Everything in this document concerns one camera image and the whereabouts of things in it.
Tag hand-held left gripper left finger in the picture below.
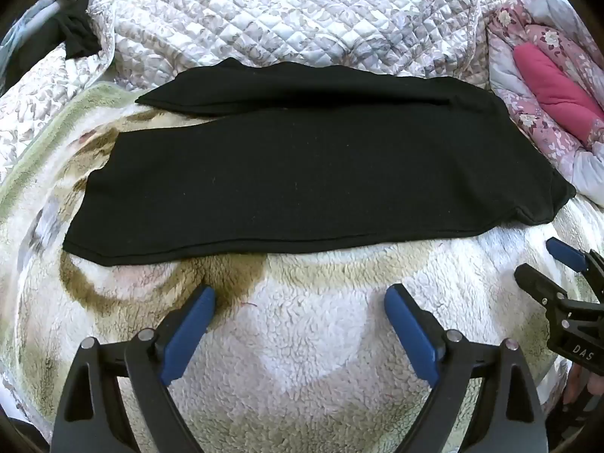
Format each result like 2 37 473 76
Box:
49 284 218 453

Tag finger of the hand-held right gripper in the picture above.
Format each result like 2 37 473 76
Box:
546 238 604 288
514 263 569 314

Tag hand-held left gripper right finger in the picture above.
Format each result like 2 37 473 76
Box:
384 284 550 453

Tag black pants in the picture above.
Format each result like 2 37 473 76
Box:
63 57 577 267

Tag person's right hand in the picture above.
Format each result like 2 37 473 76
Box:
564 368 590 407

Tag floral fleece blanket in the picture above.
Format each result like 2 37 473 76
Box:
0 82 604 453

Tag pink floral comforter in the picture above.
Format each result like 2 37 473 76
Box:
486 0 604 203

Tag pink pillow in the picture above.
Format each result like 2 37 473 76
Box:
513 42 604 147

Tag dark cloth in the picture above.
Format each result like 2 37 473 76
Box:
47 0 102 60

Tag quilted leaf-print bedspread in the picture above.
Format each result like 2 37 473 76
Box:
0 0 496 185

